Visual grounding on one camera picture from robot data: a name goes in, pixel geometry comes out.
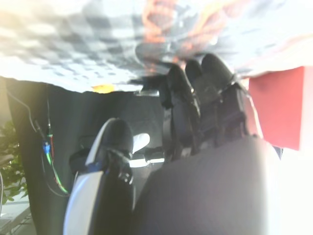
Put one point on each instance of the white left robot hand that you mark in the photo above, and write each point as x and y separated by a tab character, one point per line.
207	195

